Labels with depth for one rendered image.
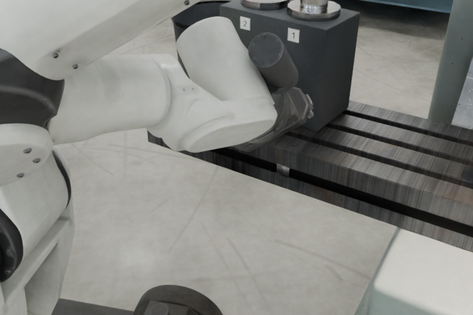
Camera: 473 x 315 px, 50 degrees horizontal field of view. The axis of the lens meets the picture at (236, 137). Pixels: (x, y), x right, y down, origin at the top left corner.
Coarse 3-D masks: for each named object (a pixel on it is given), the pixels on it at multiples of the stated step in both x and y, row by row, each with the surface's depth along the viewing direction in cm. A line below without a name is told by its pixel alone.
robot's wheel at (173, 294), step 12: (156, 288) 107; (168, 288) 105; (180, 288) 105; (144, 300) 106; (156, 300) 103; (168, 300) 103; (180, 300) 103; (192, 300) 103; (204, 300) 105; (204, 312) 103; (216, 312) 105
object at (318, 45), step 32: (256, 0) 89; (288, 0) 89; (256, 32) 88; (288, 32) 84; (320, 32) 80; (352, 32) 87; (320, 64) 83; (352, 64) 92; (320, 96) 85; (320, 128) 89
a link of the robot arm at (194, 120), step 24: (168, 72) 43; (168, 96) 43; (192, 96) 44; (168, 120) 44; (192, 120) 44; (216, 120) 45; (240, 120) 46; (264, 120) 49; (168, 144) 47; (192, 144) 46; (216, 144) 49
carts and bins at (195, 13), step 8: (192, 8) 273; (200, 8) 276; (208, 8) 277; (216, 8) 278; (176, 16) 263; (184, 16) 271; (192, 16) 275; (200, 16) 277; (208, 16) 279; (216, 16) 280; (176, 24) 246; (184, 24) 272; (192, 24) 276; (176, 32) 252; (176, 40) 256
